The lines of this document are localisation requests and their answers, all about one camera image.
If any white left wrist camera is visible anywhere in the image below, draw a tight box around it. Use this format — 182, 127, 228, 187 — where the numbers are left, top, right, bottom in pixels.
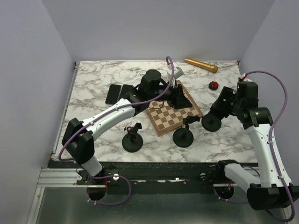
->
167, 65, 184, 88

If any gold microphone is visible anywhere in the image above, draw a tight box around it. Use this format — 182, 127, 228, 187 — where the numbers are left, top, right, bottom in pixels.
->
184, 58, 219, 73

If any black phone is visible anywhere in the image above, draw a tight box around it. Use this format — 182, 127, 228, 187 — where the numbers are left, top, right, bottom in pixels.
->
105, 84, 121, 105
119, 84, 134, 99

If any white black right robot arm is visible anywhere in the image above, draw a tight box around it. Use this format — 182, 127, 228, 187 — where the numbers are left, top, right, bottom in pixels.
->
202, 81, 299, 210

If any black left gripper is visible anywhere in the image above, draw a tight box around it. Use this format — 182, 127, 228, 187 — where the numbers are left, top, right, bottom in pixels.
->
148, 79, 192, 110

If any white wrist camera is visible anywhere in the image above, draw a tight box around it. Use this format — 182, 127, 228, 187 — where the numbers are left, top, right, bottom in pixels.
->
238, 73, 251, 82
167, 65, 184, 88

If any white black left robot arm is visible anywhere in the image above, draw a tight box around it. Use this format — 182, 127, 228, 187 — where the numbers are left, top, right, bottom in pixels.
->
62, 67, 192, 184

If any aluminium rail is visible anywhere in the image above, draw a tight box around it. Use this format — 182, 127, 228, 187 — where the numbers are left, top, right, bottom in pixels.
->
37, 164, 238, 195

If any red black knob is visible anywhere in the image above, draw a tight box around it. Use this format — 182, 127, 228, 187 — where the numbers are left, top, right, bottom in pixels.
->
208, 81, 219, 91

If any black mounting base plate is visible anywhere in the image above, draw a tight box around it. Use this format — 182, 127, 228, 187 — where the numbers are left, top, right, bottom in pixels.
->
48, 161, 234, 196

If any wooden chessboard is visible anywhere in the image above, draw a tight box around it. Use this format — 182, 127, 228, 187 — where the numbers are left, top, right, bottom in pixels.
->
145, 81, 203, 136

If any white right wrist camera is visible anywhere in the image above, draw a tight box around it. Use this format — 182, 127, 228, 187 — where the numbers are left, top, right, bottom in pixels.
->
238, 73, 251, 82

